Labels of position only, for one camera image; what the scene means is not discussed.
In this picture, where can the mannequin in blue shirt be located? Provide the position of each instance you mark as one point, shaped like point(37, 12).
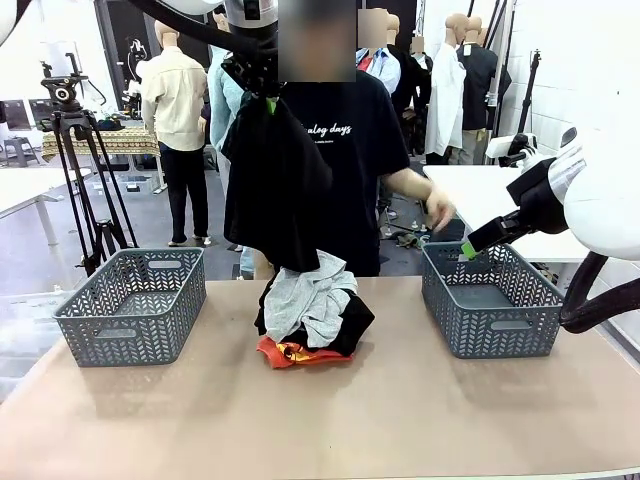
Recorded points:
point(385, 65)

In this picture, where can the mannequin in light blue fleece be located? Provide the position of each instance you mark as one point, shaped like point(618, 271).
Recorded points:
point(222, 100)

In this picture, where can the person's left hand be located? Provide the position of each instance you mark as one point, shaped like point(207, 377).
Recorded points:
point(442, 207)

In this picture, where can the black trousers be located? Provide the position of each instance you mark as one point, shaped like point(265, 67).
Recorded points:
point(357, 320)

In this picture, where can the orange printed garment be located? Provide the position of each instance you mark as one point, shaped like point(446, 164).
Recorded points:
point(320, 357)

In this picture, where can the black light stand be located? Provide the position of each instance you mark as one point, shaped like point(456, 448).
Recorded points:
point(532, 85)

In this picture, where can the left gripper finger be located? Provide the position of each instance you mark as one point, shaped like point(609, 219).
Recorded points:
point(275, 107)
point(240, 75)

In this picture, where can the large white table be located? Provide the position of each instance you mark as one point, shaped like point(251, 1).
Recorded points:
point(480, 195)

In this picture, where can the mannequin in cream shirt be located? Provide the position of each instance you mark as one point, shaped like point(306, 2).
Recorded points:
point(175, 100)

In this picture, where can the olive items on floor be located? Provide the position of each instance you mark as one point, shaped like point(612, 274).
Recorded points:
point(410, 240)

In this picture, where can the mannequin in dark clothes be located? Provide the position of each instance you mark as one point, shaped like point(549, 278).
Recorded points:
point(415, 90)

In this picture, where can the person in black T-shirt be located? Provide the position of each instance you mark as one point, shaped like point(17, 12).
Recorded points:
point(350, 200)

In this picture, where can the person's left forearm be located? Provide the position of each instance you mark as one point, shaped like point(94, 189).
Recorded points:
point(410, 182)

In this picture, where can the grey garment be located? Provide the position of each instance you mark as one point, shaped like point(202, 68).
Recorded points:
point(300, 300)

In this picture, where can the grey stool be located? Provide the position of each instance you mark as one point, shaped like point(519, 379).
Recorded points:
point(20, 150)

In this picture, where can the grey plastic lattice basket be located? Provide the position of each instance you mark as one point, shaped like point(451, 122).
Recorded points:
point(500, 340)
point(130, 340)

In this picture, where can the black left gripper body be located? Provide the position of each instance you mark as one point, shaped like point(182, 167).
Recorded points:
point(260, 55)

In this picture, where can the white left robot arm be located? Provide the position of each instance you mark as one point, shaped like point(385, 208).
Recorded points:
point(250, 12)

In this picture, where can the black camera tripod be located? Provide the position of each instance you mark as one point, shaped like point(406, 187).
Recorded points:
point(67, 95)

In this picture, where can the mannequin in white shirt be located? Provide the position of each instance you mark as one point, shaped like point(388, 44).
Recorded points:
point(445, 100)

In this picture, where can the black top garment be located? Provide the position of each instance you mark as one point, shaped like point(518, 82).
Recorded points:
point(280, 190)

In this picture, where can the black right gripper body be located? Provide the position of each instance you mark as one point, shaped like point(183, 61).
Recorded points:
point(495, 231)

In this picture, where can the small white table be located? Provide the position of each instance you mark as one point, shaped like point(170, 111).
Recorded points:
point(25, 185)

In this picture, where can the table with patterned cloth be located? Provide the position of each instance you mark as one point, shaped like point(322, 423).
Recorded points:
point(115, 142)

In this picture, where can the mannequin in black shirt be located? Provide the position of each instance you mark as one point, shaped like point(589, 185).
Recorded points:
point(480, 85)

